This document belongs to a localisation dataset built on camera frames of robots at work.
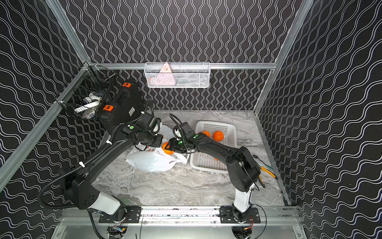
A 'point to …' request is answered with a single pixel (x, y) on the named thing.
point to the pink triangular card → (165, 77)
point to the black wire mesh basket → (82, 97)
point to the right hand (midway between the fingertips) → (167, 148)
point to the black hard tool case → (128, 103)
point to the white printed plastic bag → (152, 159)
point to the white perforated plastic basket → (209, 164)
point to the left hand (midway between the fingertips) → (159, 139)
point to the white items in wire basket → (90, 103)
